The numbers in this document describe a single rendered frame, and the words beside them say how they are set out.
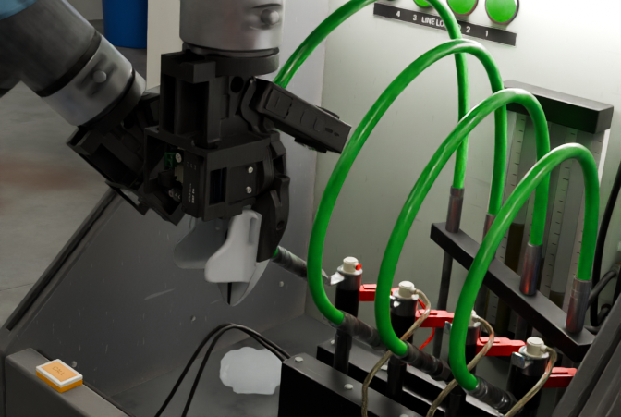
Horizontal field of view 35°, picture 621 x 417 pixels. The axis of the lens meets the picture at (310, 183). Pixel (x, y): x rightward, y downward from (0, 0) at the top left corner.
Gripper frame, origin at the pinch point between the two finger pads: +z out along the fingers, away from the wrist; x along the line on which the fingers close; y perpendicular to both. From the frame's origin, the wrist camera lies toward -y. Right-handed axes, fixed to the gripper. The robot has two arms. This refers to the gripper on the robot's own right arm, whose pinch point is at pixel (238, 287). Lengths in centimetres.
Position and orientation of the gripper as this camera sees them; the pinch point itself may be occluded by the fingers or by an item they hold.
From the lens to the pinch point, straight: 80.7
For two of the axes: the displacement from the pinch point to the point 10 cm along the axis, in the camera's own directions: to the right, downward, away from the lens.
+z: -0.7, 9.4, 3.4
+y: -6.8, 2.0, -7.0
